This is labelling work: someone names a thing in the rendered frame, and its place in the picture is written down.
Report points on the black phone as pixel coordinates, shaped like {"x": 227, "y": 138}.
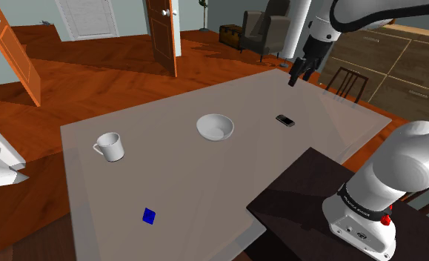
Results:
{"x": 285, "y": 120}

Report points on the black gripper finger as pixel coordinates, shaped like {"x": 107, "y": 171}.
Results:
{"x": 295, "y": 73}
{"x": 309, "y": 72}

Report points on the dark wooden chair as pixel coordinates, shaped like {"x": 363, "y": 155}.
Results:
{"x": 345, "y": 84}

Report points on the white bowl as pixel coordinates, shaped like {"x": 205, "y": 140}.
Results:
{"x": 215, "y": 127}

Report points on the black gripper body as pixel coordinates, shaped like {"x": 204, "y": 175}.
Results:
{"x": 316, "y": 47}

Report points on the white mug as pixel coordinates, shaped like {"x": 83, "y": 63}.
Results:
{"x": 111, "y": 146}

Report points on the dark wooden trunk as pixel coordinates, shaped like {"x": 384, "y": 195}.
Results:
{"x": 230, "y": 35}

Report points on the orange wooden door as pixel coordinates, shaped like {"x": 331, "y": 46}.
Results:
{"x": 163, "y": 32}
{"x": 8, "y": 47}

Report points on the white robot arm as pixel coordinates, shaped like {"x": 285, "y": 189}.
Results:
{"x": 394, "y": 170}

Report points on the dark robot stand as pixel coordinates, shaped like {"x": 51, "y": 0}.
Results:
{"x": 300, "y": 202}

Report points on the white panel door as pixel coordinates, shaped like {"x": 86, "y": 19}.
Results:
{"x": 87, "y": 18}

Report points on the wooden chest of drawers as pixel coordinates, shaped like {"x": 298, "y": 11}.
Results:
{"x": 391, "y": 61}

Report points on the thin potted plant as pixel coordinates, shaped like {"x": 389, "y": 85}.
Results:
{"x": 203, "y": 14}

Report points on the dark grey armchair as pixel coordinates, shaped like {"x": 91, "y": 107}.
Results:
{"x": 264, "y": 30}

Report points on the blue flat square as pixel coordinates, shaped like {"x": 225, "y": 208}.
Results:
{"x": 149, "y": 215}

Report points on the white floor lamp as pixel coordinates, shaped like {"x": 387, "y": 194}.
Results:
{"x": 294, "y": 29}

